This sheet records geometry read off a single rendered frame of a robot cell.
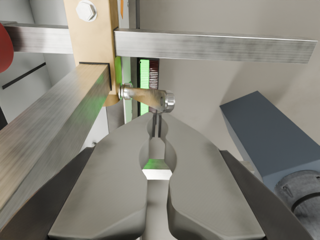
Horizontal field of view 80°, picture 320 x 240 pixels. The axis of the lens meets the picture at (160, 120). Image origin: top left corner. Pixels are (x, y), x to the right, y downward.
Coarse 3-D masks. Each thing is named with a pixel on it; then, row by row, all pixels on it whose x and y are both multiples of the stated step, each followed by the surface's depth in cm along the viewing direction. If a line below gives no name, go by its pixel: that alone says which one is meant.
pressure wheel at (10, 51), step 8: (0, 24) 21; (0, 32) 21; (0, 40) 21; (8, 40) 22; (0, 48) 21; (8, 48) 22; (0, 56) 21; (8, 56) 22; (0, 64) 21; (8, 64) 23; (0, 72) 23
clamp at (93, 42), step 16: (64, 0) 21; (80, 0) 21; (96, 0) 21; (112, 0) 22; (112, 16) 22; (80, 32) 22; (96, 32) 22; (112, 32) 23; (80, 48) 23; (96, 48) 23; (112, 48) 23; (112, 64) 24; (112, 80) 25; (112, 96) 27
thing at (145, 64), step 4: (140, 60) 41; (144, 60) 41; (148, 60) 41; (140, 64) 41; (144, 64) 41; (148, 64) 41; (140, 68) 42; (144, 68) 42; (148, 68) 42; (140, 72) 42; (144, 72) 42; (148, 72) 42; (140, 76) 43; (144, 76) 43; (148, 76) 43; (140, 80) 43; (144, 80) 43; (148, 80) 43; (140, 84) 44; (144, 84) 44; (148, 84) 44; (148, 88) 44; (144, 104) 46; (144, 108) 47; (144, 112) 47
